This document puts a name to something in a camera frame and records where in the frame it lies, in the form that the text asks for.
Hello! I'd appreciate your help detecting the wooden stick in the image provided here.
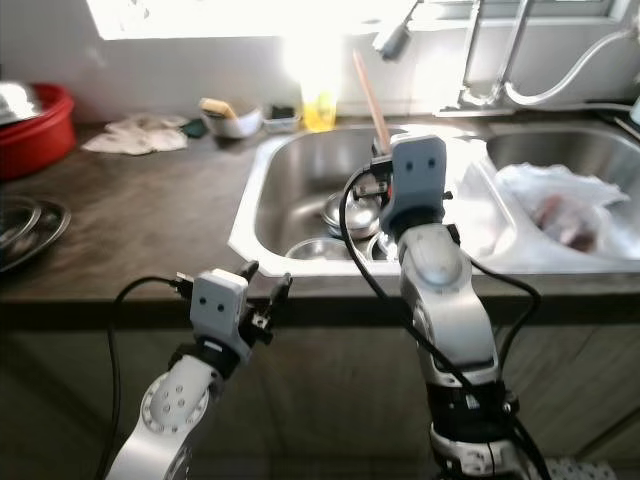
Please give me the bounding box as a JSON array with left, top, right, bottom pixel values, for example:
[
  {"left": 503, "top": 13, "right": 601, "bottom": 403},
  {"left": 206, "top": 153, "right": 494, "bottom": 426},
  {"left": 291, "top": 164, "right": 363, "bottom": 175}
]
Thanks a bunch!
[{"left": 352, "top": 50, "right": 391, "bottom": 151}]

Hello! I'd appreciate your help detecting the small steel bowl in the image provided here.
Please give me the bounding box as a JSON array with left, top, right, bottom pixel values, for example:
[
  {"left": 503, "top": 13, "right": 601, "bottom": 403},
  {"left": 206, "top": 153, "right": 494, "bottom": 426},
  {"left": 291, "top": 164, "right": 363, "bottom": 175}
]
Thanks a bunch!
[{"left": 322, "top": 190, "right": 383, "bottom": 240}]

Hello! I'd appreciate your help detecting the wide steel bowl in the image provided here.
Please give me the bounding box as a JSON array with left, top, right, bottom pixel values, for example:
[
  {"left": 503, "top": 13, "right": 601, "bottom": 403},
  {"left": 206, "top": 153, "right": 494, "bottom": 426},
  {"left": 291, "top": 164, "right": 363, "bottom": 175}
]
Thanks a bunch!
[{"left": 285, "top": 237, "right": 362, "bottom": 263}]

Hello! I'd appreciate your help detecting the yellow dish soap bottle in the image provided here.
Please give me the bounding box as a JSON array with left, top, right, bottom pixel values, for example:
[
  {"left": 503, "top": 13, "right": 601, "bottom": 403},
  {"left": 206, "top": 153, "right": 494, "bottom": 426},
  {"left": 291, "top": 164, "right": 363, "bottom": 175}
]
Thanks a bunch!
[{"left": 300, "top": 88, "right": 339, "bottom": 134}]

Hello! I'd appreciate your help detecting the stainless steel sink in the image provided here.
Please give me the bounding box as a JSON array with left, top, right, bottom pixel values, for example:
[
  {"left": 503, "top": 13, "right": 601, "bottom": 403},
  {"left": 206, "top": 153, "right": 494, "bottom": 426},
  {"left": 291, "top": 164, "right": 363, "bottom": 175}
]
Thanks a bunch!
[{"left": 228, "top": 123, "right": 640, "bottom": 277}]

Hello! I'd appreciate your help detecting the small clear container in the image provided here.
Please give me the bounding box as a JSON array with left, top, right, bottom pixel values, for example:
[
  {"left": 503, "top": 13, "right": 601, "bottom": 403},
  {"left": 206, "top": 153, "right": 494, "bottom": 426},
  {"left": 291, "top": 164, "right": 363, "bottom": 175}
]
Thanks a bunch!
[{"left": 263, "top": 103, "right": 302, "bottom": 134}]

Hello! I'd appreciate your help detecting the grey sprayer head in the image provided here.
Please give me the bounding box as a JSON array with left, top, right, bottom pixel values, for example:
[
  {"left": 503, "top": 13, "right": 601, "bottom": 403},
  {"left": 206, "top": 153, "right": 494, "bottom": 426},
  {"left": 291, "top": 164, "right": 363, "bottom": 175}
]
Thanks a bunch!
[{"left": 372, "top": 0, "right": 427, "bottom": 60}]

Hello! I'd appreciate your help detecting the chrome faucet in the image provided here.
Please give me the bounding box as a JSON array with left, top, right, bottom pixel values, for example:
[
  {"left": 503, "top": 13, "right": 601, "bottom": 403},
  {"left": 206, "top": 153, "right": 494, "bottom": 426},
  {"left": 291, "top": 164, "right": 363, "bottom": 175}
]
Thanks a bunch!
[{"left": 457, "top": 0, "right": 640, "bottom": 112}]

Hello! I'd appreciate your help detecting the white bowl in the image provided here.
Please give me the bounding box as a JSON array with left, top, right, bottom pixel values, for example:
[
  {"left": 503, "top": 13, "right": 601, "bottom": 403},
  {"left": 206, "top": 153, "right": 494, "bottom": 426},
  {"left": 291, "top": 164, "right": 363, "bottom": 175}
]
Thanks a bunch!
[{"left": 202, "top": 103, "right": 264, "bottom": 140}]

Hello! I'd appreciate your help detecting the green scrub pad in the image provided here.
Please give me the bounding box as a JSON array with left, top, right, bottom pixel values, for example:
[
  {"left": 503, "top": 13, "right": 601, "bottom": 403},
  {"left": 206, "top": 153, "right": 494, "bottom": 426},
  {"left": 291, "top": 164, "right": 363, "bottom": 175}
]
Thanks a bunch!
[{"left": 182, "top": 117, "right": 210, "bottom": 140}]

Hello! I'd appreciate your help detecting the yellow sponge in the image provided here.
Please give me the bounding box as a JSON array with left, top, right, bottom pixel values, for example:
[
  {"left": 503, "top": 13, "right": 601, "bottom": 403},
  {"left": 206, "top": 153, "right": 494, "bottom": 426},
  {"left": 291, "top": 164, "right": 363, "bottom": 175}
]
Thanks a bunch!
[{"left": 200, "top": 98, "right": 240, "bottom": 120}]

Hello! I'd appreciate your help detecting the white plastic bag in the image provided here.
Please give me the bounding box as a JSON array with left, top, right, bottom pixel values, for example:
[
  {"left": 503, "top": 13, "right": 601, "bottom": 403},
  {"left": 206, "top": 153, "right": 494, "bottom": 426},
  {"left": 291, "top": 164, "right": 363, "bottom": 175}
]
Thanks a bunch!
[{"left": 493, "top": 162, "right": 640, "bottom": 268}]

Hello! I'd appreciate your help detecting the white cloth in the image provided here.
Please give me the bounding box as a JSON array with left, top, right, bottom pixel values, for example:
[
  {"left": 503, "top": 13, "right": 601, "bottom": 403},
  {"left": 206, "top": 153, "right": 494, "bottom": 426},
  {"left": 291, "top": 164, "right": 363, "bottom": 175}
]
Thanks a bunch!
[{"left": 82, "top": 113, "right": 192, "bottom": 157}]

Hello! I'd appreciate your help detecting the dark cabinet front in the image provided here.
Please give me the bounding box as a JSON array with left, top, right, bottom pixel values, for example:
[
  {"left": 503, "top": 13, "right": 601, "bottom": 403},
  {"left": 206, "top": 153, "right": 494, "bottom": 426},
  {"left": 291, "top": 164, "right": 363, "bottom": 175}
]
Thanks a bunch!
[{"left": 0, "top": 328, "right": 640, "bottom": 480}]

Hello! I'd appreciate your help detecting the steel plate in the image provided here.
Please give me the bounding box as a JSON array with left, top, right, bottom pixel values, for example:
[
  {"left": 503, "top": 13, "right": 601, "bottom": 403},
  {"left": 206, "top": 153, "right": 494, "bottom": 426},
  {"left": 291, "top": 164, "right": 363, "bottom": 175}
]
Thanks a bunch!
[{"left": 0, "top": 195, "right": 74, "bottom": 275}]

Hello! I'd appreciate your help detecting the red plastic basin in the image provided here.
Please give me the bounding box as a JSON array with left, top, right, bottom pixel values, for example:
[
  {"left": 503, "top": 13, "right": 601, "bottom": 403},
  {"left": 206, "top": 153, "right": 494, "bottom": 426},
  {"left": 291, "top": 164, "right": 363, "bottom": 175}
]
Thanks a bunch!
[{"left": 0, "top": 83, "right": 77, "bottom": 182}]

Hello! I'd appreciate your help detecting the steel lid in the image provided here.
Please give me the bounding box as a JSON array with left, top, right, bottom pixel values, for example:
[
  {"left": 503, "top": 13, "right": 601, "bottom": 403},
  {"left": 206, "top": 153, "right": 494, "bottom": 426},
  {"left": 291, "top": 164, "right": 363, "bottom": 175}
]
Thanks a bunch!
[{"left": 0, "top": 80, "right": 44, "bottom": 127}]

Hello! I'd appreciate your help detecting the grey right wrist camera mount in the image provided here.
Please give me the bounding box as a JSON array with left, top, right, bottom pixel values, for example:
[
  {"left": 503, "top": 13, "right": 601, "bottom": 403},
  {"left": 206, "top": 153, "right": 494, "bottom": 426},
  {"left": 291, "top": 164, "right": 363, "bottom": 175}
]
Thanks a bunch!
[{"left": 380, "top": 134, "right": 449, "bottom": 236}]

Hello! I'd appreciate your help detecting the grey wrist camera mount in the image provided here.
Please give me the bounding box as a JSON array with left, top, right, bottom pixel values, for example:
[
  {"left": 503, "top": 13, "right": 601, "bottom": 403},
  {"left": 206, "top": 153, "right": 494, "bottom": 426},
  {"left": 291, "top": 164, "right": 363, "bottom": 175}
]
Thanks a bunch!
[
  {"left": 192, "top": 268, "right": 251, "bottom": 349},
  {"left": 380, "top": 134, "right": 449, "bottom": 236}
]

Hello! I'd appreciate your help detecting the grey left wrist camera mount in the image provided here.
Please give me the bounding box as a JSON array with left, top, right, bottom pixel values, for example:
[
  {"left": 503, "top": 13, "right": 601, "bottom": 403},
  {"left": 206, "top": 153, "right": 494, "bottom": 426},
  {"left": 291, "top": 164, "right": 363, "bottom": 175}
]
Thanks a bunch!
[{"left": 192, "top": 268, "right": 251, "bottom": 349}]

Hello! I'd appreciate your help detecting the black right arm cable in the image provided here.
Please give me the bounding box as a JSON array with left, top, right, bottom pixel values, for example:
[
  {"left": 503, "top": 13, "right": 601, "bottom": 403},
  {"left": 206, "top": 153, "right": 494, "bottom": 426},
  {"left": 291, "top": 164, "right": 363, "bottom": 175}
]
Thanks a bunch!
[{"left": 340, "top": 165, "right": 553, "bottom": 480}]

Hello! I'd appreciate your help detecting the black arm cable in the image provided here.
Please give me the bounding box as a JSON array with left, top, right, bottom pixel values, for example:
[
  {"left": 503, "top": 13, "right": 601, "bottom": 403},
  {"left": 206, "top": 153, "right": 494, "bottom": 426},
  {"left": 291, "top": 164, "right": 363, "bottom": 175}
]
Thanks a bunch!
[
  {"left": 96, "top": 275, "right": 197, "bottom": 480},
  {"left": 340, "top": 165, "right": 553, "bottom": 480}
]

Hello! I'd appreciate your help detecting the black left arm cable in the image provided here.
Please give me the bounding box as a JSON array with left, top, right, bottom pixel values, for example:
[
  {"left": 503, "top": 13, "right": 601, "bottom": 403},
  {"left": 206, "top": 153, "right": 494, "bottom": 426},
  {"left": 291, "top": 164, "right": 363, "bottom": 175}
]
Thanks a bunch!
[{"left": 96, "top": 275, "right": 197, "bottom": 480}]

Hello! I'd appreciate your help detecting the white window frame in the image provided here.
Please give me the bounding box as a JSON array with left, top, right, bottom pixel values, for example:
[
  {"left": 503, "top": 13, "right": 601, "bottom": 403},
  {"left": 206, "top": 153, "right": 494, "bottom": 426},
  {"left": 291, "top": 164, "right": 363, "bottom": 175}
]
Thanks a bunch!
[{"left": 85, "top": 0, "right": 640, "bottom": 42}]

